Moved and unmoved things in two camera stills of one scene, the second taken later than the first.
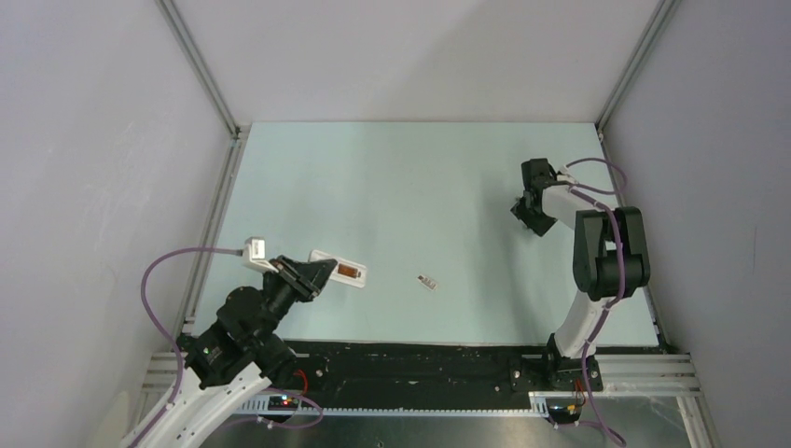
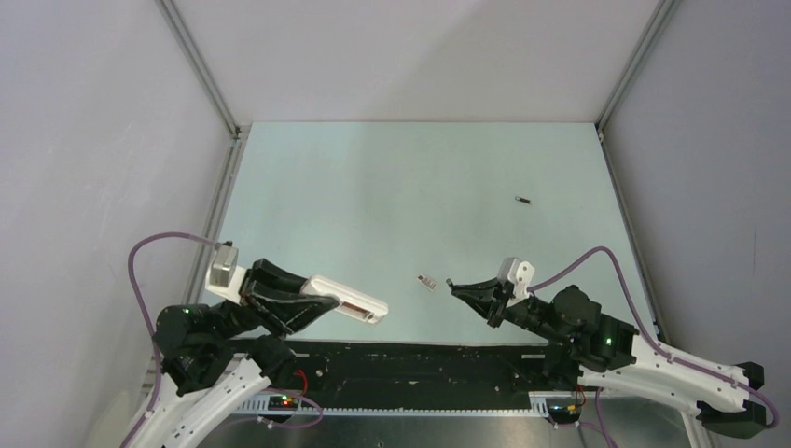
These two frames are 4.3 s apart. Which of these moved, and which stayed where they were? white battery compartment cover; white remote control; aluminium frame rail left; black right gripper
Moved: white remote control; black right gripper
Stayed: aluminium frame rail left; white battery compartment cover
